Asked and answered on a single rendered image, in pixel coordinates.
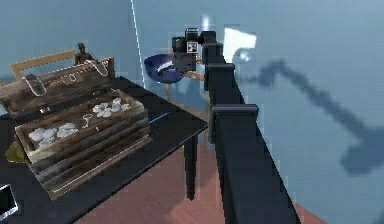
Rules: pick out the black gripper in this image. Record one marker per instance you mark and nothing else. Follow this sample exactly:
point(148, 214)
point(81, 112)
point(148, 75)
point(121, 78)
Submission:
point(185, 62)

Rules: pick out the dark blue bowl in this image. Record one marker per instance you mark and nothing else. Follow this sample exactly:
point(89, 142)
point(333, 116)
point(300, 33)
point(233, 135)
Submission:
point(159, 76)

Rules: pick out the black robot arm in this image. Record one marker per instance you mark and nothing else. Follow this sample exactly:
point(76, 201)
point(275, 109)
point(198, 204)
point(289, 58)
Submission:
point(246, 160)

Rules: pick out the blue pencil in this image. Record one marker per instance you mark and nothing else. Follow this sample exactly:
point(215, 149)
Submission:
point(158, 118)

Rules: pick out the black table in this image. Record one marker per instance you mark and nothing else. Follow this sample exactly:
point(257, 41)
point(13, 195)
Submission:
point(166, 130)

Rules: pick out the dark figurine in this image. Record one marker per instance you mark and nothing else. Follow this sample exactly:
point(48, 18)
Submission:
point(82, 56)

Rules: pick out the open brown wooden chest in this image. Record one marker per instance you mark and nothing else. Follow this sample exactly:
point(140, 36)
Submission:
point(86, 153)

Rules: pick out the olive green lump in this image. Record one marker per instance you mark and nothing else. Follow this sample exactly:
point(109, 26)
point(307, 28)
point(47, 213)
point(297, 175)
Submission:
point(15, 152)

